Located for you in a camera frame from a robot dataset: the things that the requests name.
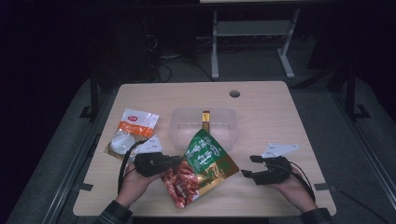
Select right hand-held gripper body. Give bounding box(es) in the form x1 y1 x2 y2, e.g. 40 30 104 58
253 143 300 187

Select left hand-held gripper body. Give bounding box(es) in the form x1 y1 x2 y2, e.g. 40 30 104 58
134 134 173 178

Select green and red snack packet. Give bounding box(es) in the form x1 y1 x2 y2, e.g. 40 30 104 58
160 129 241 210

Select clear plastic container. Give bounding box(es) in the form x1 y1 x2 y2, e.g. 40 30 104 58
168 107 240 153

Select white and orange packet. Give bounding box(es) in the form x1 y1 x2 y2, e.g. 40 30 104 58
104 107 161 161

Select small red and yellow packet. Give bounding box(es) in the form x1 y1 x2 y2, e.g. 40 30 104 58
201 110 211 133

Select person's left hand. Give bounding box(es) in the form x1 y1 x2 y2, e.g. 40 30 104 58
116 170 163 209

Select person's right hand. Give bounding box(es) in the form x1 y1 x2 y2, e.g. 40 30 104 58
270 169 318 215

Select black tape strip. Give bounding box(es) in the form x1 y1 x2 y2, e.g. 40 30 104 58
73 182 94 192
313 182 338 192

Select black metal stand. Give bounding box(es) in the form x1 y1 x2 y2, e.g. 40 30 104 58
345 62 372 121
78 69 101 122

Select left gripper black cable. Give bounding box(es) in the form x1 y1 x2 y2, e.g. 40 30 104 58
117 139 148 194

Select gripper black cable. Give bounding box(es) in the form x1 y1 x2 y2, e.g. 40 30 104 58
117 139 148 194
288 161 317 202

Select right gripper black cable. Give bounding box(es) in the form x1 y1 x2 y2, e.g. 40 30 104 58
288 161 317 202

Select grey metal rail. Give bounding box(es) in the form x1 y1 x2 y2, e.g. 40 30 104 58
331 91 396 202
40 91 113 224

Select thin black floor cable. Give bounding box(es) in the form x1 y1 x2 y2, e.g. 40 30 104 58
336 189 391 224

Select black floor cables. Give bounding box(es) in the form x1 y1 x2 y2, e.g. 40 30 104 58
151 54 216 83

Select white metal table frame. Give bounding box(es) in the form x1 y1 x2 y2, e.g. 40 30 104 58
210 8 302 80

